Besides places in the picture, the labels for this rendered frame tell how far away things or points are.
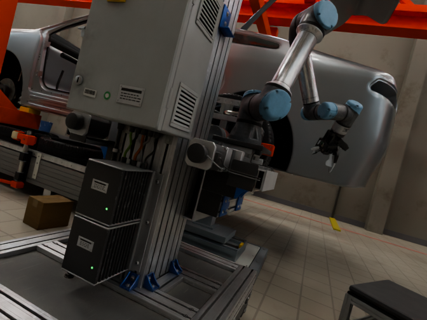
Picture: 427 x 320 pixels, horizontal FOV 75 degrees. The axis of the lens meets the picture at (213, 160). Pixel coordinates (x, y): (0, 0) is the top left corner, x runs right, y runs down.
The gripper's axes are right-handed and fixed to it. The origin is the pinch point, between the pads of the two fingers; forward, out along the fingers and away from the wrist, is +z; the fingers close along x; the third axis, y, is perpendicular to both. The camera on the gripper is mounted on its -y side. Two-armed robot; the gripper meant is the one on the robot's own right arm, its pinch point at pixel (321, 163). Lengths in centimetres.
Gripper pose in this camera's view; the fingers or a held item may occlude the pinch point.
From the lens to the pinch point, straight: 156.2
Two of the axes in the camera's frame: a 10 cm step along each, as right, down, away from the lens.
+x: 3.2, 6.3, -7.0
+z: -2.6, 7.7, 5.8
